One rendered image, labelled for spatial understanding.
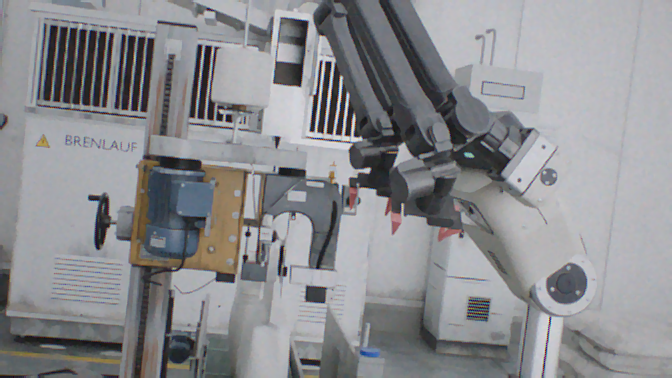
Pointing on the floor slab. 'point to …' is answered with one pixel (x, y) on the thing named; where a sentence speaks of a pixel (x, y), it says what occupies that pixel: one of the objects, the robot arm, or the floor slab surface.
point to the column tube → (181, 101)
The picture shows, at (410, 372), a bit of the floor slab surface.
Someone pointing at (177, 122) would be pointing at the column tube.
